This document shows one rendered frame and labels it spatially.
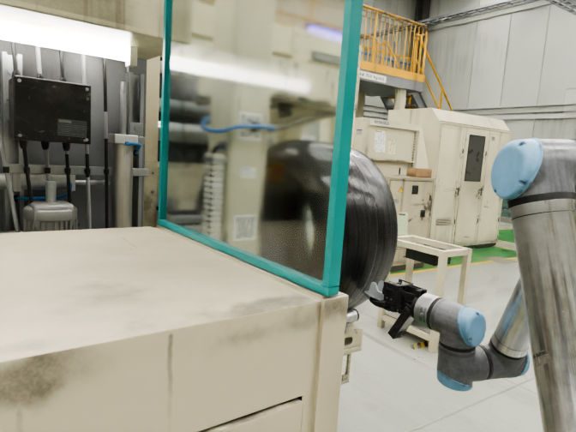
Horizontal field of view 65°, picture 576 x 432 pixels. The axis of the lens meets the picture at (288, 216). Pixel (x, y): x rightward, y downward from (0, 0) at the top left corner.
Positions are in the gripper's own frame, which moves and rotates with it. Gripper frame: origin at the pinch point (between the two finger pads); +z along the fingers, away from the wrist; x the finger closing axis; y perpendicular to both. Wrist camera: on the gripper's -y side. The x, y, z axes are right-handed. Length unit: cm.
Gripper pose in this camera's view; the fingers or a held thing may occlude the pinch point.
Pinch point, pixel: (368, 295)
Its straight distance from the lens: 146.4
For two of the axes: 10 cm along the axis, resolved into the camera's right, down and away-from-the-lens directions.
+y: 0.7, -9.9, -1.3
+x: -7.9, 0.3, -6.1
